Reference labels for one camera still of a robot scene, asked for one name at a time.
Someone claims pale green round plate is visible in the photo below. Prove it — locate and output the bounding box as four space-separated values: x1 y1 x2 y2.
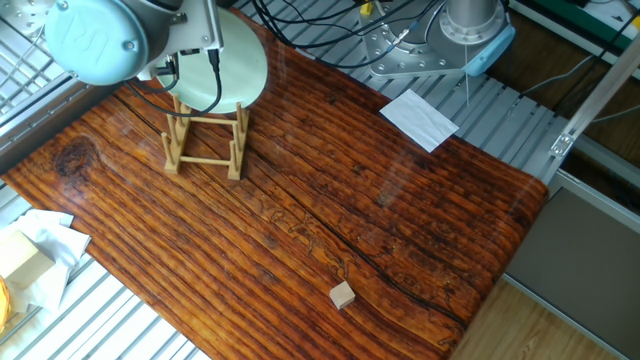
157 7 270 115

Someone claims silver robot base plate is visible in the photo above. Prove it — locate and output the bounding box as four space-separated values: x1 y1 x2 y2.
360 19 474 79

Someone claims wooden peg dish rack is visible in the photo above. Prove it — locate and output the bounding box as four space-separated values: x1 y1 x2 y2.
160 94 250 182

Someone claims black thick plug cable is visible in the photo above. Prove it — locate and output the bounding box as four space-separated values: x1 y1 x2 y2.
251 0 416 50

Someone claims aluminium frame post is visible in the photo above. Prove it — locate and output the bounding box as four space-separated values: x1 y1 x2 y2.
548 35 640 159

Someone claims black metal plug cable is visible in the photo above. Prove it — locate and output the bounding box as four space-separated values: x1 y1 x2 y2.
127 53 182 95

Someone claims black usb cable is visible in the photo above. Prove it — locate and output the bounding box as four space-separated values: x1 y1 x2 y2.
124 48 224 119

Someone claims large wooden block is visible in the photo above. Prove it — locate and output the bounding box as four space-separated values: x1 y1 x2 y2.
0 229 56 290

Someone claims yellow object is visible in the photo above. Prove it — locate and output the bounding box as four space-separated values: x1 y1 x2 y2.
0 276 12 334

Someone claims white paper sheet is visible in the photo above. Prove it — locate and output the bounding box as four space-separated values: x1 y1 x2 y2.
379 88 460 154

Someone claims silver screwed metal plate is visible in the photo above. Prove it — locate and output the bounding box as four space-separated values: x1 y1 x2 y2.
0 0 57 37

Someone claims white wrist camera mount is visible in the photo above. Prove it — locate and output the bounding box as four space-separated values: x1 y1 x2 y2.
167 0 225 52

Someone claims small wooden cube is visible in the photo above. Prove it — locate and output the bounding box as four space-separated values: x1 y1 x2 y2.
328 280 357 311

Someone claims crumpled white cloth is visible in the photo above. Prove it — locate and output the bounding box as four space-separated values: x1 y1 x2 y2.
0 208 93 314

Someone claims grey board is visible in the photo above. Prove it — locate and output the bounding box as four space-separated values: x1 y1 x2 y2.
503 187 640 360

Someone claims wood grain table mat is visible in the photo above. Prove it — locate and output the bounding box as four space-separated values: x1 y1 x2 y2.
2 9 550 360

